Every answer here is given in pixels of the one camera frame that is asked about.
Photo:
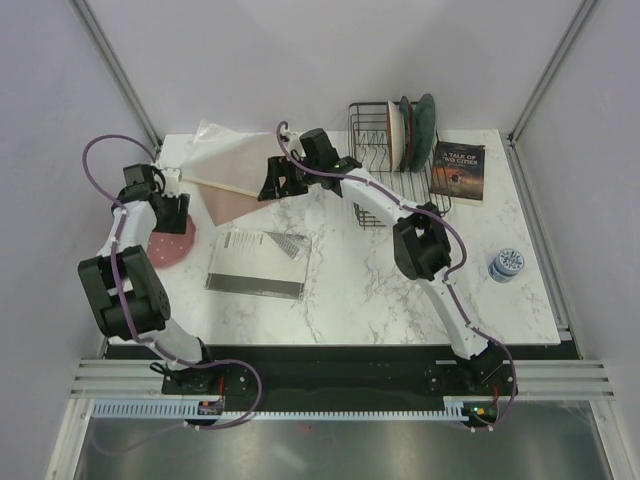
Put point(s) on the white slotted cable duct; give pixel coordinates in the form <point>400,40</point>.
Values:
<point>201,410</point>

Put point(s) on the orange flower pattern plate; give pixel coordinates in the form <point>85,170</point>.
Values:
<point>396,141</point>

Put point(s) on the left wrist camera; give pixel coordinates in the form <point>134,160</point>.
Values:
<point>171,178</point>

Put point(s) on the Tale of Two Cities book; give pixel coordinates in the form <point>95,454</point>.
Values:
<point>458,171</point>

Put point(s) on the Canon manual in plastic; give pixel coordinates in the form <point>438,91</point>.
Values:
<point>259,263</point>

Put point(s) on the grey-green ceramic plate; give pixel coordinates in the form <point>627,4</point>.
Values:
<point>424,133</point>

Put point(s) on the blue white ceramic cup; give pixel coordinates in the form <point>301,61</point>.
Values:
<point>506,265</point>

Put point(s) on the dark blue glazed plate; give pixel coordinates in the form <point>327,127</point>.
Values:
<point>406,110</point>

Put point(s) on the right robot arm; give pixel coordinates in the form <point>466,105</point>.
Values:
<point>426,248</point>

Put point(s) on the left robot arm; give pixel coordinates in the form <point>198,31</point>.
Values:
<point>124,291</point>

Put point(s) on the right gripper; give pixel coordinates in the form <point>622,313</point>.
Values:
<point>279,167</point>

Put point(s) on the pink cutting mat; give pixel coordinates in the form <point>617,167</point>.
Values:
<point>225,206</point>

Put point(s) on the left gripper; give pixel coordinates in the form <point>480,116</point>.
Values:
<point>177,223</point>

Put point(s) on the black wire dish rack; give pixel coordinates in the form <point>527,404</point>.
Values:
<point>368,145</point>

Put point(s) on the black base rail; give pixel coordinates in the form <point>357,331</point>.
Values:
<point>326,377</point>

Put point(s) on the pink polka dot plate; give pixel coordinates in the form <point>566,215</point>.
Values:
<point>167,249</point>

